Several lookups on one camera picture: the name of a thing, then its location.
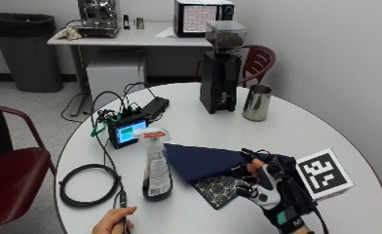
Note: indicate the dark patterned cloth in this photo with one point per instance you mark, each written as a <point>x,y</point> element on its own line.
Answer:
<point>217,191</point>

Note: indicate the navy blue cloth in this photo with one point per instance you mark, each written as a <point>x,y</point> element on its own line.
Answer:
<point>199,162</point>

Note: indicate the small black device blue screen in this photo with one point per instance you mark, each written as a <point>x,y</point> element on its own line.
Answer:
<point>125,133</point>

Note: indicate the black coffee grinder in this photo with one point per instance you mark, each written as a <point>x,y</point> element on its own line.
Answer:
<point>218,81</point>

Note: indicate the grey bin with black bag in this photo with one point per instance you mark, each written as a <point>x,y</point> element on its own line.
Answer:
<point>27,52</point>

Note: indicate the dark red armchair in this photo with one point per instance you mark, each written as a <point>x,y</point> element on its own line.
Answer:
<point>13,175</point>

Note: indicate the dark red chair slatted back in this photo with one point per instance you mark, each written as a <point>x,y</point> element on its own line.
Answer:
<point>258,63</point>

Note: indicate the small black tamper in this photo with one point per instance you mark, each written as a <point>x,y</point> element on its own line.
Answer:
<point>125,22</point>

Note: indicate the clear spray bottle dark liquid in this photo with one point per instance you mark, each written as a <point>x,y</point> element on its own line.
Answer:
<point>157,175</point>

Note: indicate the small grey metal cup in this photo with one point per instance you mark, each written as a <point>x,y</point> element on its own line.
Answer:
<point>138,23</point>

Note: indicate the steel milk pitcher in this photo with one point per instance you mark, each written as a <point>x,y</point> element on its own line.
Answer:
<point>257,104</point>

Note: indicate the chrome espresso machine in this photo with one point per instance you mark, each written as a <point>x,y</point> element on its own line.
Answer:
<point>97,18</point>

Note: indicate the black and white microwave oven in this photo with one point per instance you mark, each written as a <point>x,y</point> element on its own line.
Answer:
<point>199,18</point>

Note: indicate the black power adapter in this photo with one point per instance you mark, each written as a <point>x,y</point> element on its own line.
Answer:
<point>154,105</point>

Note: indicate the white cube with black markers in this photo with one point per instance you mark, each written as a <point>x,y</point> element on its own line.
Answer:
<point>324,174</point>

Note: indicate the crumpled beige rag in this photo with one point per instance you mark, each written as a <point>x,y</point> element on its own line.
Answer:
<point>68,33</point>

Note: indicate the grey rectangular side table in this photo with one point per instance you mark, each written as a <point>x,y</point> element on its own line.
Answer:
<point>130,37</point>

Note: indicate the white paper sheet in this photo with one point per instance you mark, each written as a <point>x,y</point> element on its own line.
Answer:
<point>165,32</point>

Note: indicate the white cabinet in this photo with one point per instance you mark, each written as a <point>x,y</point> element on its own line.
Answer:
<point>114,73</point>

